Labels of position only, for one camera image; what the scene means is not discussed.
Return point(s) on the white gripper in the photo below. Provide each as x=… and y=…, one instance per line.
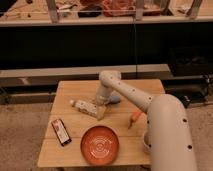
x=102, y=98

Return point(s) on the white plastic bottle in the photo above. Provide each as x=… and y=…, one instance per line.
x=85, y=107

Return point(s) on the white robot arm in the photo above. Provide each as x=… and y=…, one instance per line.
x=169, y=136

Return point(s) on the orange ceramic bowl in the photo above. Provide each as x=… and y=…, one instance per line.
x=99, y=146

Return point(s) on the blue sponge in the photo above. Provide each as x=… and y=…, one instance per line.
x=114, y=99

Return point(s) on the wooden folding table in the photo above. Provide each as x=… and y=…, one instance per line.
x=117, y=116

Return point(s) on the orange carrot toy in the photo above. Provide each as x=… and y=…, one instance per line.
x=134, y=117

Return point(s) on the white paper cup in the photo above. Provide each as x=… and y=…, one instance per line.
x=146, y=147

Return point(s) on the grey metal bench rail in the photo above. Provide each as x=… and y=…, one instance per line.
x=51, y=76

